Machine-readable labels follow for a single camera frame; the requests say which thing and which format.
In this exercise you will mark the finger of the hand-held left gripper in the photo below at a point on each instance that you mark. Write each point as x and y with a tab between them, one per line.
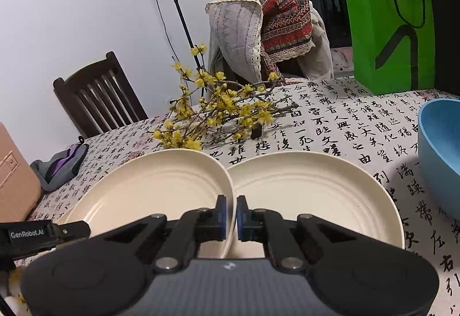
73	229

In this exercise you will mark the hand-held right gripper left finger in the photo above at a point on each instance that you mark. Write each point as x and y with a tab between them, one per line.
222	216

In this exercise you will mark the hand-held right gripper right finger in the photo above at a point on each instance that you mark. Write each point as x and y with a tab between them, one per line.
241	217

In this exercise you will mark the cream ridged plate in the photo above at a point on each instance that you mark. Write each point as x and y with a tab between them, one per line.
316	193
143	186

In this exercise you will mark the blue bowl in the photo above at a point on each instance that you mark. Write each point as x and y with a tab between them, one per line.
442	143

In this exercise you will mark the peach ribbed suitcase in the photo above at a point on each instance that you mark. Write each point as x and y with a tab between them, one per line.
14	175

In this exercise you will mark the grey purple folded cloth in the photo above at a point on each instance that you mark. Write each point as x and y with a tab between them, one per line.
54	172

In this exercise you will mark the yellow blossom branches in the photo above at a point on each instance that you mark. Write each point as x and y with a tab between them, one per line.
222	100

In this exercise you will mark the dark wooden chair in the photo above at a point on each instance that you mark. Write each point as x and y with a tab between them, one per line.
86	73

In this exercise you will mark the beige draped cloth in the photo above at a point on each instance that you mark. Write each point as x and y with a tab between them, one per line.
318	50

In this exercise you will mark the pink floor mat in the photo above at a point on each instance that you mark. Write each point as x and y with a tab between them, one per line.
343	62

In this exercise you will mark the green paper bag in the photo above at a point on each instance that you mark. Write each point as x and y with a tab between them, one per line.
377	32

